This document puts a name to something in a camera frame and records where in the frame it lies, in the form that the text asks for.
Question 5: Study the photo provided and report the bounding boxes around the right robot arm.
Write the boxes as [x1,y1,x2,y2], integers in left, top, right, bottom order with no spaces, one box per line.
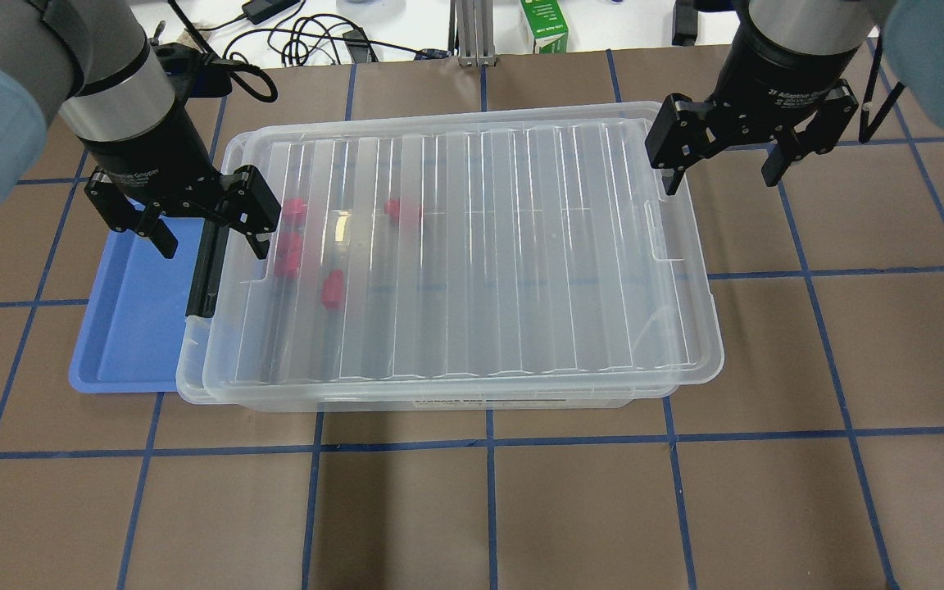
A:
[645,1,944,195]

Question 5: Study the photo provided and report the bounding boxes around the blue plastic tray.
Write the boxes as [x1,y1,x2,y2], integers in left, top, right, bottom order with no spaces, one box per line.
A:
[69,218,203,393]

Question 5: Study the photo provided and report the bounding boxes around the clear plastic box lid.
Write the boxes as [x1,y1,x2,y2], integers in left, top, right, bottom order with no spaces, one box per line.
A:
[202,101,724,404]

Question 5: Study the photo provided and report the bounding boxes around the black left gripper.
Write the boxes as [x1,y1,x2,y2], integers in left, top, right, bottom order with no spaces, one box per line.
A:
[81,115,281,261]

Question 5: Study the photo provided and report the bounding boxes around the aluminium frame post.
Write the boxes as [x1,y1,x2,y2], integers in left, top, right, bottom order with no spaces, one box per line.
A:
[449,1,496,67]

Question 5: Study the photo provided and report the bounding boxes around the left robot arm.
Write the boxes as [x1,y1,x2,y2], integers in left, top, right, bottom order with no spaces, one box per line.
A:
[0,1,281,259]

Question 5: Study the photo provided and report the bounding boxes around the green white carton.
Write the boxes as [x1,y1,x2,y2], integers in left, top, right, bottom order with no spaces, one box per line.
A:
[518,0,570,55]

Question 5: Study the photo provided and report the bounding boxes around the clear plastic storage box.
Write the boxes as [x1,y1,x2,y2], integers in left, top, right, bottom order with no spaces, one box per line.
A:
[175,131,686,413]

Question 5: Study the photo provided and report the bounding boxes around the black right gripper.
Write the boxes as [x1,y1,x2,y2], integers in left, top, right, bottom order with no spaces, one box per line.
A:
[645,29,859,197]

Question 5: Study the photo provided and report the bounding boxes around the red block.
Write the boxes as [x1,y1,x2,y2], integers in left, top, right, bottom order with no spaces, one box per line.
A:
[273,232,304,279]
[383,198,423,230]
[320,269,346,310]

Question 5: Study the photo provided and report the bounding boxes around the black cable bundle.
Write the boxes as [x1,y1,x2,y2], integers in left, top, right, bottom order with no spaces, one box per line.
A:
[162,0,452,103]

